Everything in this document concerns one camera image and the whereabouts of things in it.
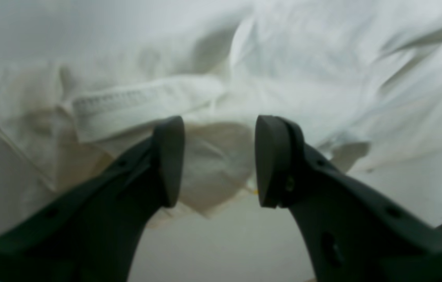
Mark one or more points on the white printed T-shirt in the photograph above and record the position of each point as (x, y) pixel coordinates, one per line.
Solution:
(363, 78)

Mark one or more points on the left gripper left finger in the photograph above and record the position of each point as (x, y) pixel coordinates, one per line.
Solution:
(91, 233)

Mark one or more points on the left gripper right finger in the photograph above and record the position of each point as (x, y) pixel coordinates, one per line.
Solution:
(352, 232)

